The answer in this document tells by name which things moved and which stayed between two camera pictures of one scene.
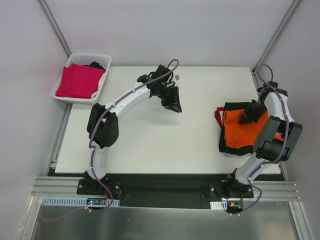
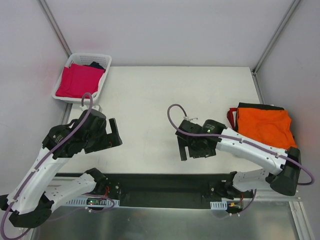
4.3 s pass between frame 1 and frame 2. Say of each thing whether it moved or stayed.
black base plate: stayed
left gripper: moved
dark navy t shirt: stayed
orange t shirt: moved
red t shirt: moved
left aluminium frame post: stayed
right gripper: moved
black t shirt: moved
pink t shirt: stayed
